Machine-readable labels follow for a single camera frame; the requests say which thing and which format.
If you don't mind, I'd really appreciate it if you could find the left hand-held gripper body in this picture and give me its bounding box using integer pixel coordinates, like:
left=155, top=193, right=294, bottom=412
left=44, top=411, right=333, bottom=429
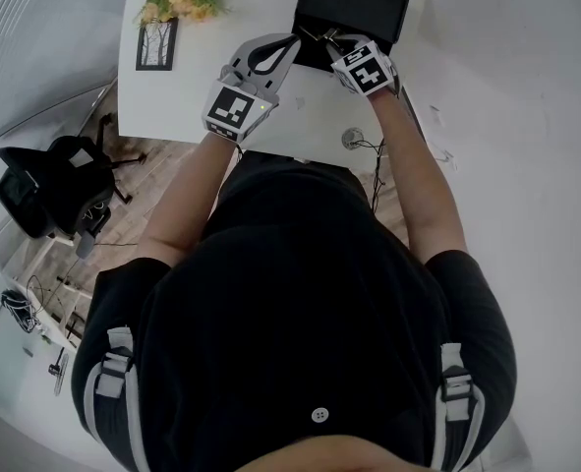
left=202, top=64, right=280, bottom=144

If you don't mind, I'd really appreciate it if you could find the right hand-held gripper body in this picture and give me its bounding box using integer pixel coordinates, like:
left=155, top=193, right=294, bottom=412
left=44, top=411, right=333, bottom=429
left=330, top=40, right=400, bottom=97

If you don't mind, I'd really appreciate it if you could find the small metal tool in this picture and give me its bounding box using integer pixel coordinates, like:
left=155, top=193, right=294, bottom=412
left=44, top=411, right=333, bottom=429
left=297, top=25, right=340, bottom=44

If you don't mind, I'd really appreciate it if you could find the black box container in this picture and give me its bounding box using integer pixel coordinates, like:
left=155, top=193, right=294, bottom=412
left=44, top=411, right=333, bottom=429
left=289, top=0, right=412, bottom=73

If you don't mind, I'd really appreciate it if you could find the person's right forearm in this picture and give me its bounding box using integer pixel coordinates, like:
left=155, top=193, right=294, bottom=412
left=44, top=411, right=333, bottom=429
left=368, top=84, right=471, bottom=266

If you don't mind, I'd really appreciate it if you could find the person's left forearm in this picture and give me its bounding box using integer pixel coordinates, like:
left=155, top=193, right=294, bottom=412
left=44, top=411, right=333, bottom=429
left=135, top=130, right=240, bottom=267

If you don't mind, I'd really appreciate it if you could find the small black hand tool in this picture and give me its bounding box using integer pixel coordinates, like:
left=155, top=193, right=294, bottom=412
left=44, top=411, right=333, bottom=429
left=47, top=351, right=71, bottom=397

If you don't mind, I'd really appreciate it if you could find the black framed tree picture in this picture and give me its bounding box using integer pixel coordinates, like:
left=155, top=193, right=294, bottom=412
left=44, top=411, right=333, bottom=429
left=135, top=16, right=180, bottom=73

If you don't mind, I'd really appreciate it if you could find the person's black shirt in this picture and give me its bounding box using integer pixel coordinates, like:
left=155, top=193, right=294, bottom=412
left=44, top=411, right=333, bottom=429
left=71, top=149, right=518, bottom=472

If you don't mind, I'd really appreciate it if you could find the black office chair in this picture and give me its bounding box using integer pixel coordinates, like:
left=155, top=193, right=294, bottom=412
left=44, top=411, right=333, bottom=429
left=0, top=113, right=149, bottom=261

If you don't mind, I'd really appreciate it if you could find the round desk cable grommet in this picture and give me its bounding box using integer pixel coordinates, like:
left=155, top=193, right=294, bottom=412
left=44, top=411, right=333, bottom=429
left=341, top=126, right=367, bottom=151

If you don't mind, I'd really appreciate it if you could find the white frame stand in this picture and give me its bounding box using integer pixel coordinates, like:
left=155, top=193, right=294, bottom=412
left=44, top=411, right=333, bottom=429
left=4, top=233, right=94, bottom=353

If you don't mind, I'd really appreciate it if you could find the grey harness strap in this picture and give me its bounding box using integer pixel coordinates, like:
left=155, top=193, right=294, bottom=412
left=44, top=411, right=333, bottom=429
left=82, top=325, right=149, bottom=472
left=430, top=342, right=488, bottom=472

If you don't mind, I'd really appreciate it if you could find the black cable bundle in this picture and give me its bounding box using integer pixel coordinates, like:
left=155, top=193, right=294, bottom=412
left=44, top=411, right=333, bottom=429
left=0, top=287, right=43, bottom=334

